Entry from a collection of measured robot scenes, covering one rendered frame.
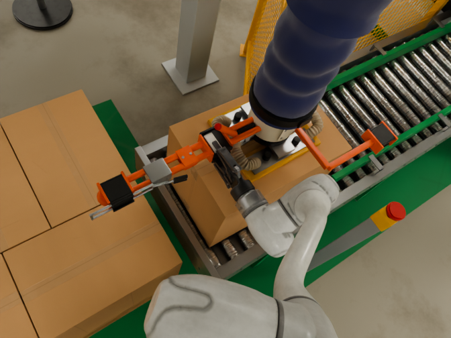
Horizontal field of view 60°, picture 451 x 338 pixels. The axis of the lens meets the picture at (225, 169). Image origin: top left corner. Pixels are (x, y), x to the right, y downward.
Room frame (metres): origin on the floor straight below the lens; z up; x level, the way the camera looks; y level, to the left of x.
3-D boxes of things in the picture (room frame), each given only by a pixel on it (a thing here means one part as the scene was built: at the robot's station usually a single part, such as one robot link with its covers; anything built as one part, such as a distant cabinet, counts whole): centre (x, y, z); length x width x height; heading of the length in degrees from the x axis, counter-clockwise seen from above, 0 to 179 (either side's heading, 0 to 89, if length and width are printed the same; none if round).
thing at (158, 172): (0.49, 0.19, 1.09); 0.07 x 0.07 x 0.04; 53
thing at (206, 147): (0.66, 0.06, 1.10); 0.10 x 0.08 x 0.06; 53
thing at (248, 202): (0.51, -0.11, 1.10); 0.09 x 0.06 x 0.09; 143
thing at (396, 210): (0.72, -0.61, 1.02); 0.07 x 0.07 x 0.04
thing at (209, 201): (0.84, -0.09, 0.77); 0.60 x 0.40 x 0.40; 141
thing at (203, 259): (0.57, 0.13, 0.58); 0.70 x 0.03 x 0.06; 52
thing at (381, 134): (0.94, -0.48, 1.10); 0.09 x 0.08 x 0.05; 53
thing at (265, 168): (0.80, -0.16, 1.00); 0.34 x 0.10 x 0.05; 143
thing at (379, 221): (0.72, -0.61, 0.50); 0.07 x 0.07 x 1.00; 52
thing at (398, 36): (1.70, -0.32, 0.50); 2.31 x 0.05 x 0.19; 142
